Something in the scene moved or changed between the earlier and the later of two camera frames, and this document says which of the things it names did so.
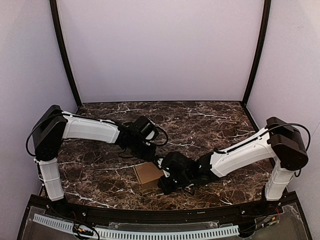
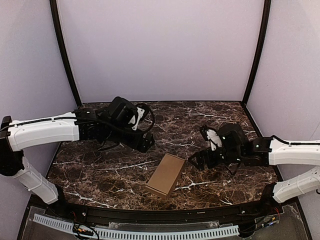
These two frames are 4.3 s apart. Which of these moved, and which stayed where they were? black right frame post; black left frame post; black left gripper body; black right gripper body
Moved: black right gripper body; black left gripper body
Stayed: black left frame post; black right frame post
